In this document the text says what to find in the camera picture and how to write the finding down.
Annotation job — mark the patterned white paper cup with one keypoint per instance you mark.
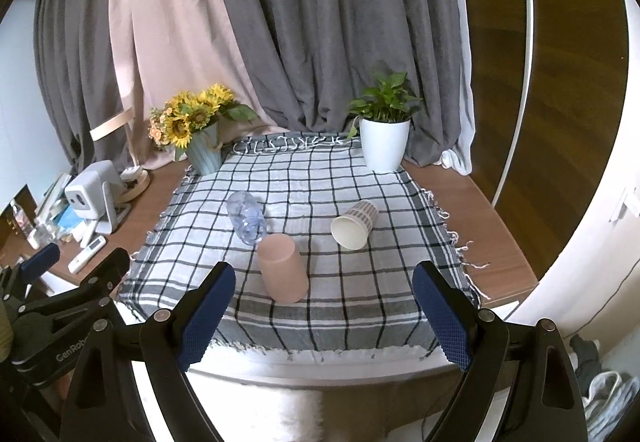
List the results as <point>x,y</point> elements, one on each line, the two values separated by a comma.
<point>357,222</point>

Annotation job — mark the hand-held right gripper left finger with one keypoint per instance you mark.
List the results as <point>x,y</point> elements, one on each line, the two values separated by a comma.
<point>206,319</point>

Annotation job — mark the pink plastic cup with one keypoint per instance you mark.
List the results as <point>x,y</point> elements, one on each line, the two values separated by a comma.
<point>282,272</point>

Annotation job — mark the grey white cloth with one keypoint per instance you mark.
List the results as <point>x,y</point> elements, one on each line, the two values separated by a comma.
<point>610,402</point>

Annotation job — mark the black white checkered cloth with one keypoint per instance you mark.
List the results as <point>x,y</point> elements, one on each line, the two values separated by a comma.
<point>305,187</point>

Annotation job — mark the white projector device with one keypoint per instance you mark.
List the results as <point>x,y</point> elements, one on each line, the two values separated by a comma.
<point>85,197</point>

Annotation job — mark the white remote control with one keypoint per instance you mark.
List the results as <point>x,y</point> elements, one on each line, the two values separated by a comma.
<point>87,254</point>

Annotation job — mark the dark cloth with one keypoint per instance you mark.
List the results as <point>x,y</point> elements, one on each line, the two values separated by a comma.
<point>584,352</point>

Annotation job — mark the grey curtain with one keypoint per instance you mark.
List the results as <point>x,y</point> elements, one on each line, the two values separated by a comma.
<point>340,21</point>
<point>80,71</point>

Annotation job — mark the pink curtain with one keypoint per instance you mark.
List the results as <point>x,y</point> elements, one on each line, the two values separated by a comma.
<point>165,31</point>

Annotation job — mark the white wall fixture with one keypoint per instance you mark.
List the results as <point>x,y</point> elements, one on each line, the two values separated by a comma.
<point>625,204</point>

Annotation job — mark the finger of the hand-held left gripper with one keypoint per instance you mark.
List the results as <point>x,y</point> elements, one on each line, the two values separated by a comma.
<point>41,261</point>
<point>102,272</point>

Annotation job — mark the white curved rail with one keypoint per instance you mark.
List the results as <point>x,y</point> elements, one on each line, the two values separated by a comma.
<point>527,46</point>

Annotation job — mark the small clear bottle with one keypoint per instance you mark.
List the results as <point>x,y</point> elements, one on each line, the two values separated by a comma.
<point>20,222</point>

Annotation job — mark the white desk lamp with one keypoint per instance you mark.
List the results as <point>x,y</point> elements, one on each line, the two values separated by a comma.
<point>135,182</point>

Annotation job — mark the sunflower bouquet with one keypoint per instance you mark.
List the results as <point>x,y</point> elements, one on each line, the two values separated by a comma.
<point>192,114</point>

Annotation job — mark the white sheer curtain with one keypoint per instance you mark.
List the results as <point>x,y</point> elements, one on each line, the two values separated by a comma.
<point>457,159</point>

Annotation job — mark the blue packet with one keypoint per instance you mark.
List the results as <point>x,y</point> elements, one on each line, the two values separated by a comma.
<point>67,220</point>

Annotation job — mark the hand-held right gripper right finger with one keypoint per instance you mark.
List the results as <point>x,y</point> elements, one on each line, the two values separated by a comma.
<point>446,319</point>

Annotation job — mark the white plant pot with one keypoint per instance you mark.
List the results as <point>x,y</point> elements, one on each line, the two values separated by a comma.
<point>384,144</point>

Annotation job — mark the ribbed pale blue vase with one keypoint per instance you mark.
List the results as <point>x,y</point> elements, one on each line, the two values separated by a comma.
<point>205,154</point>

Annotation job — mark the green leafy plant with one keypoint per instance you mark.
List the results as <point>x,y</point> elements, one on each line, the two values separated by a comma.
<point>385,96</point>

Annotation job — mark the clear plastic cup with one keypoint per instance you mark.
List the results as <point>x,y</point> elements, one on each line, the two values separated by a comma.
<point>245,217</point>

